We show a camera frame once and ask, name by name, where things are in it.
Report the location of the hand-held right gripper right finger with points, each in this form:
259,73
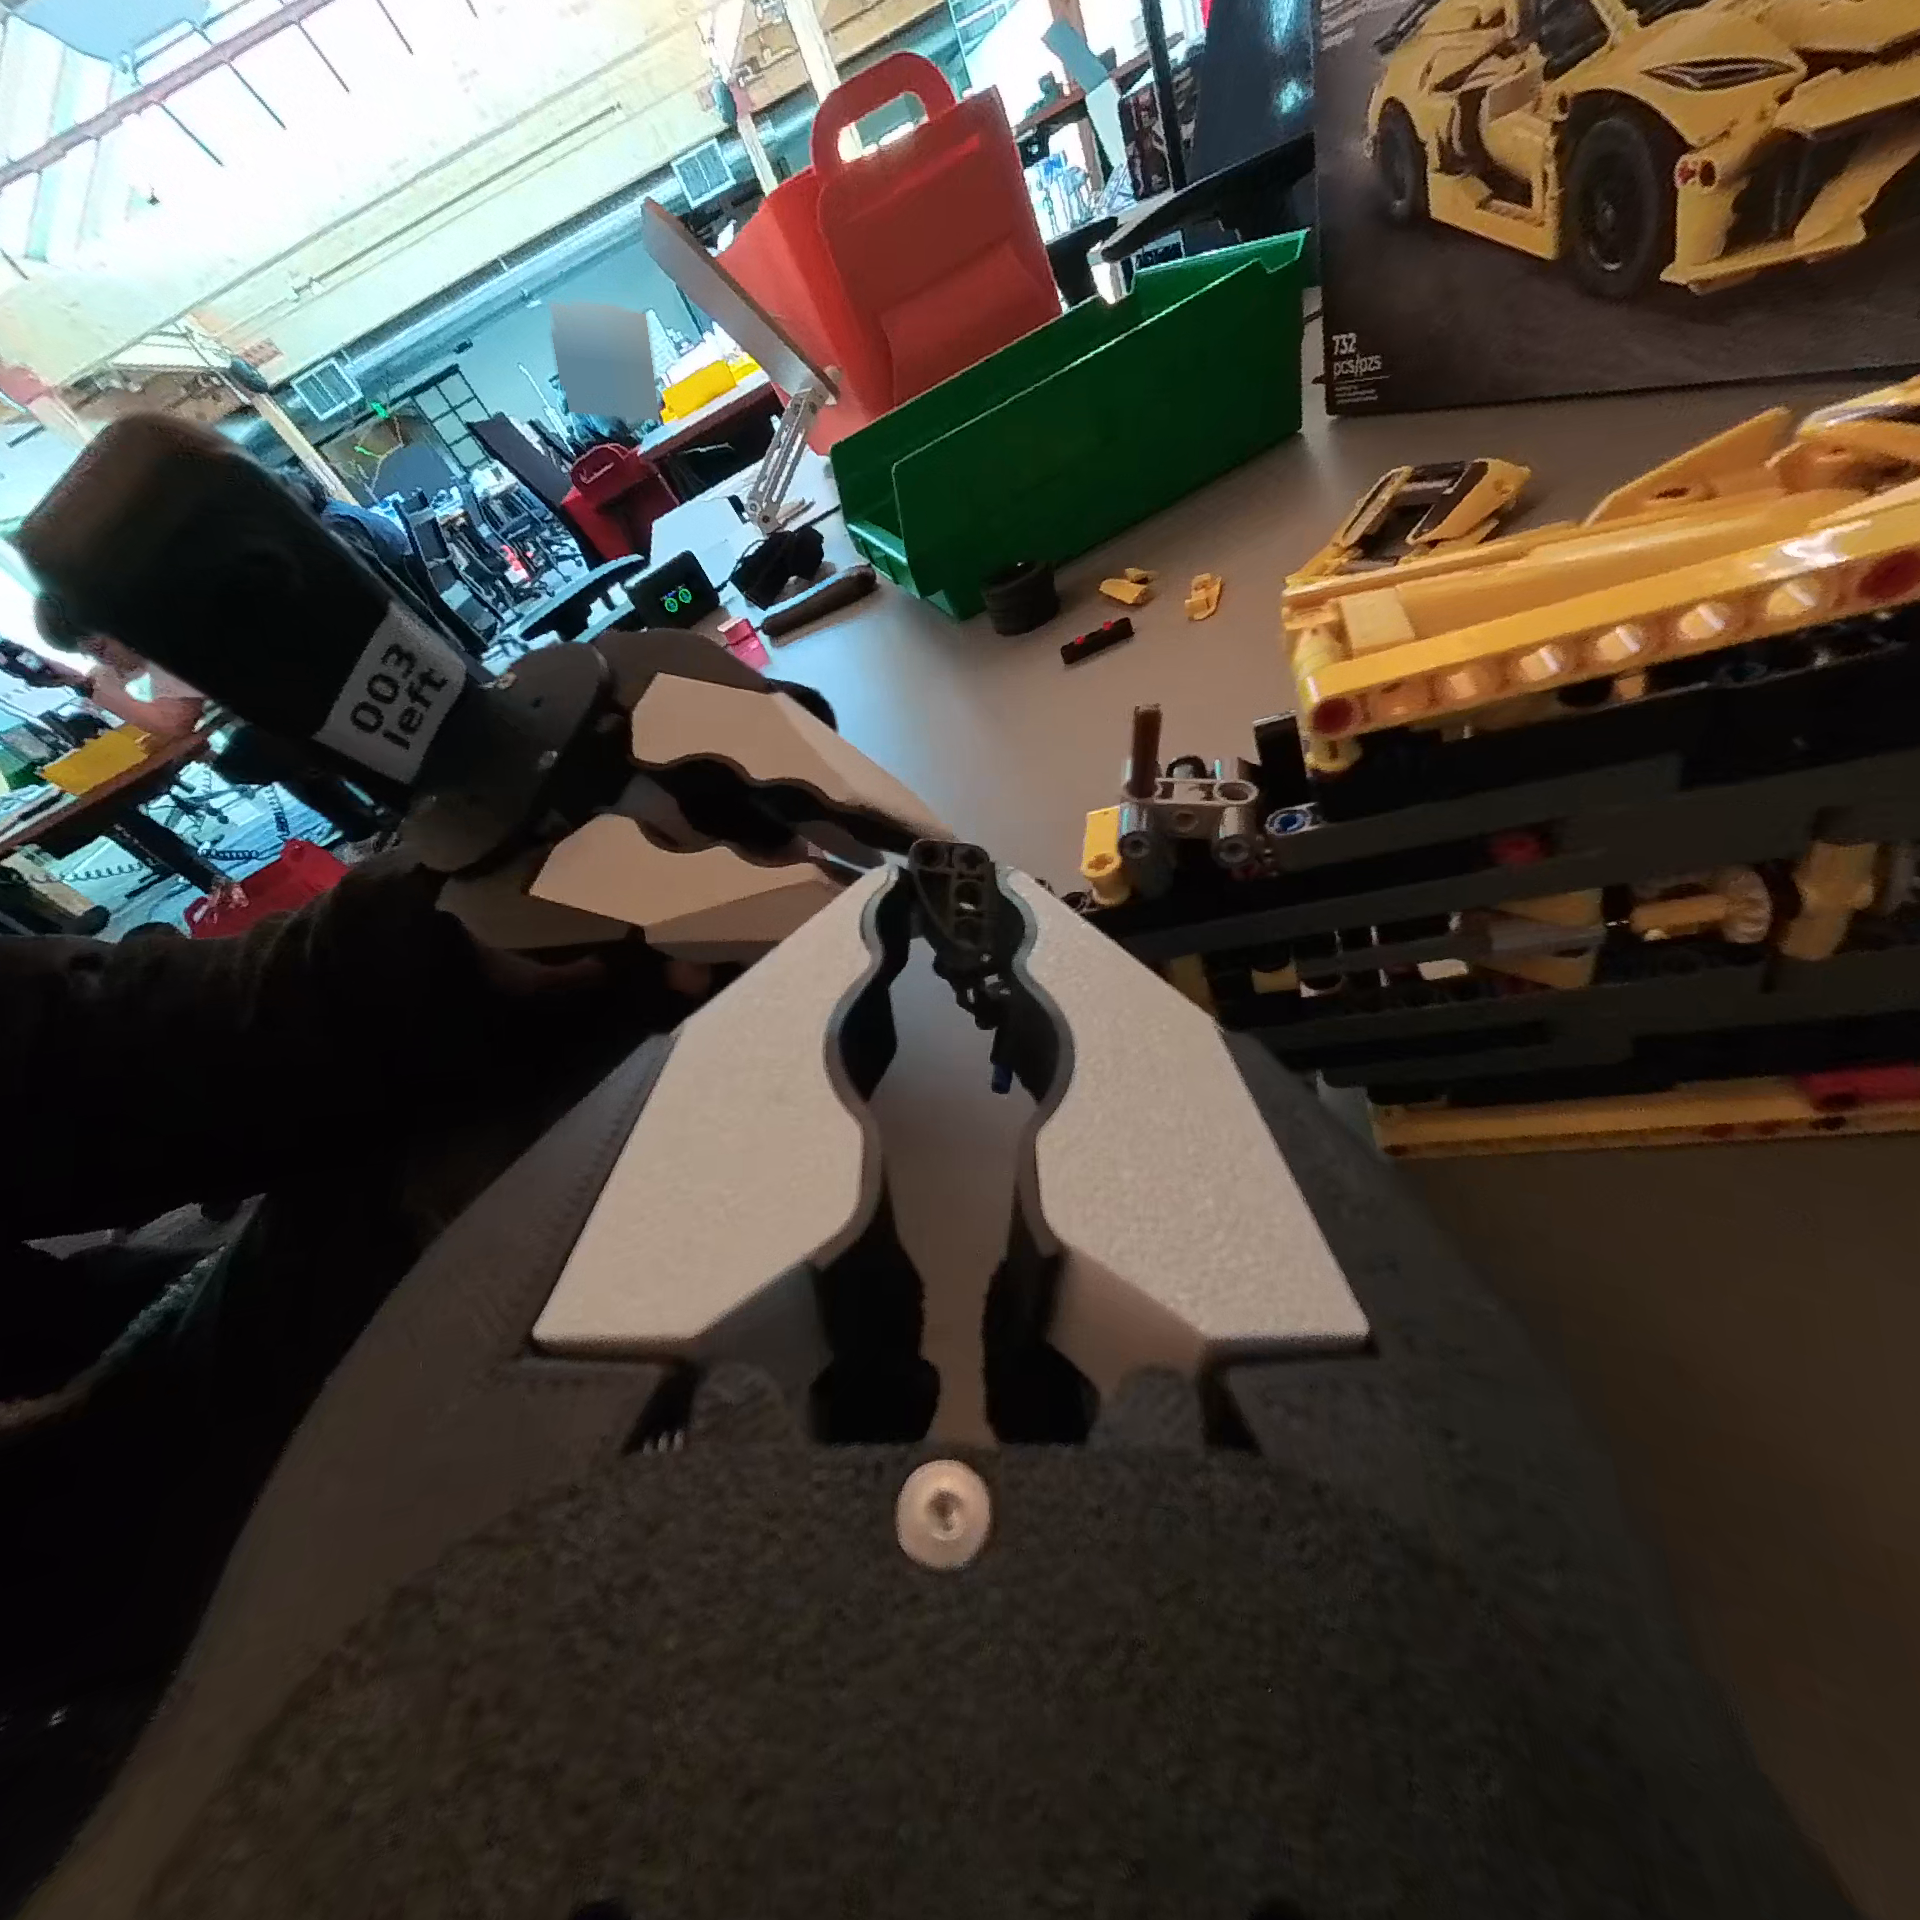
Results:
1185,1201

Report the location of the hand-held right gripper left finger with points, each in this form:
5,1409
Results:
721,1201

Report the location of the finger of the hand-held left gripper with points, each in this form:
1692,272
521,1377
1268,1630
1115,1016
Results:
675,891
749,735

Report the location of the black grey brick assembly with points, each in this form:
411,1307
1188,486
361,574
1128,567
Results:
953,901

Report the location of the black brick beam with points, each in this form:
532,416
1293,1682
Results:
1094,639

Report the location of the yellow toy brick car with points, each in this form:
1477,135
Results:
1574,599

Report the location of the person's left forearm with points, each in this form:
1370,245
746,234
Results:
224,1050

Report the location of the small black display device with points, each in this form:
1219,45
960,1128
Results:
673,591

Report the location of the red chair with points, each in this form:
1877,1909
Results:
616,503

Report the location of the red bag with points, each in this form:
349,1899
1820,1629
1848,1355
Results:
269,891

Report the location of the black toy tyre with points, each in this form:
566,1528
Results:
1019,597

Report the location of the yellow storage bin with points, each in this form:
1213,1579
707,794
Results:
704,387

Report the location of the small yellow brick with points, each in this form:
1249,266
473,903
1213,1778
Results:
1124,585
1202,597

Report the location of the metal laptop stand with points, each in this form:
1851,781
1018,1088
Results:
734,301

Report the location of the green plastic bin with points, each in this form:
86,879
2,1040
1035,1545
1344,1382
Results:
1078,435

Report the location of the red plastic bin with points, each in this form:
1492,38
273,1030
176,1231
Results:
915,254

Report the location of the person's black jacket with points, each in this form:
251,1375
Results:
89,1320

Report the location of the yellow brick car panel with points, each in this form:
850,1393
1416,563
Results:
1411,511

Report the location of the black mesh office chair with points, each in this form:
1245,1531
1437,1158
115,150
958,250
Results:
1244,90

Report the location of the dark car set box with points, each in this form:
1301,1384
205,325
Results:
1500,330

